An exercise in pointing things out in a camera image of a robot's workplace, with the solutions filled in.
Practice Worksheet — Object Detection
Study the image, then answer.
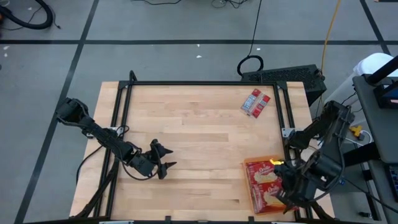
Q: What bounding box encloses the black aluminium table frame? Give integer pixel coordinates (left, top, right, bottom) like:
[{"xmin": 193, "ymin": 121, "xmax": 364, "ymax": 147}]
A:
[{"xmin": 70, "ymin": 70, "xmax": 335, "ymax": 224}]

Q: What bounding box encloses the black post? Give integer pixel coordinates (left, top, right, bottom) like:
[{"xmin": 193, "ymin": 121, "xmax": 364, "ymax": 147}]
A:
[{"xmin": 366, "ymin": 55, "xmax": 398, "ymax": 85}]

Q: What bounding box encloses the black cable with loop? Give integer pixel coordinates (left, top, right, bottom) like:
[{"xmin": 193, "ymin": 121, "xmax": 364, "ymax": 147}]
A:
[{"xmin": 236, "ymin": 0, "xmax": 265, "ymax": 77}]

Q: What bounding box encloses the black device with blue screen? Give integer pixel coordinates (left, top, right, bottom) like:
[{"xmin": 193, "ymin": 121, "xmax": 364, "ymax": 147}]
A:
[{"xmin": 373, "ymin": 83, "xmax": 398, "ymax": 110}]

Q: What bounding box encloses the yellow plug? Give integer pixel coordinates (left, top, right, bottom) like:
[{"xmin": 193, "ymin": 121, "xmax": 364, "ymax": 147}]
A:
[{"xmin": 349, "ymin": 124, "xmax": 365, "ymax": 141}]

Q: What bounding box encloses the white bin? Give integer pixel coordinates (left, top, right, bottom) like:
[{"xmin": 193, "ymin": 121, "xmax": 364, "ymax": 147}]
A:
[{"xmin": 323, "ymin": 52, "xmax": 396, "ymax": 108}]

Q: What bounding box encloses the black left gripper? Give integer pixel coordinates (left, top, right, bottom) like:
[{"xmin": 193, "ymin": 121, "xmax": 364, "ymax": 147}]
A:
[{"xmin": 129, "ymin": 139, "xmax": 177, "ymax": 180}]

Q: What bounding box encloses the thick black hose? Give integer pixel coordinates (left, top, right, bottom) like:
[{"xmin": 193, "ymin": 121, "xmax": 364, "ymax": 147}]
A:
[{"xmin": 0, "ymin": 0, "xmax": 53, "ymax": 30}]

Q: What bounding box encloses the white cable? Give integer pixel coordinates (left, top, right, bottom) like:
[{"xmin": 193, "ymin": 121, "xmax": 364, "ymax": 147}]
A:
[{"xmin": 360, "ymin": 129, "xmax": 373, "ymax": 146}]

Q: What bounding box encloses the black computer case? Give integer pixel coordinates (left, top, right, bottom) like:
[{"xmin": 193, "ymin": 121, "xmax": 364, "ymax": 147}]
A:
[{"xmin": 241, "ymin": 64, "xmax": 328, "ymax": 106}]

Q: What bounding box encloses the red popcorn bag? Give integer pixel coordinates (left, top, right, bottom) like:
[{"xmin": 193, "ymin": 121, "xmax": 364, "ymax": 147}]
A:
[
  {"xmin": 250, "ymin": 183, "xmax": 289, "ymax": 215},
  {"xmin": 244, "ymin": 160, "xmax": 279, "ymax": 186},
  {"xmin": 240, "ymin": 88, "xmax": 271, "ymax": 119}
]

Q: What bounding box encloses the orange plastic basket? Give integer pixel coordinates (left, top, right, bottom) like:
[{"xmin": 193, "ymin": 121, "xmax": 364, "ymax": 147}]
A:
[{"xmin": 243, "ymin": 154, "xmax": 296, "ymax": 216}]

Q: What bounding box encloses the yellow cable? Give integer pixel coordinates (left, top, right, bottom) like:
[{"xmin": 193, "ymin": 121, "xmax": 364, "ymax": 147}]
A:
[{"xmin": 320, "ymin": 0, "xmax": 343, "ymax": 105}]

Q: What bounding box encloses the grey desk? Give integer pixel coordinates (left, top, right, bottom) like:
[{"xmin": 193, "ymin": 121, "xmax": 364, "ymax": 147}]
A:
[{"xmin": 353, "ymin": 74, "xmax": 398, "ymax": 224}]

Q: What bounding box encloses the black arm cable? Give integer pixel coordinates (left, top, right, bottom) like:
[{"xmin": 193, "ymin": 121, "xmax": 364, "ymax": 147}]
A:
[{"xmin": 75, "ymin": 144, "xmax": 105, "ymax": 185}]

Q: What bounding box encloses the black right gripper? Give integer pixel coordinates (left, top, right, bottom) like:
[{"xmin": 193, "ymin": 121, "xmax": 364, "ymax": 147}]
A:
[{"xmin": 273, "ymin": 163, "xmax": 315, "ymax": 215}]

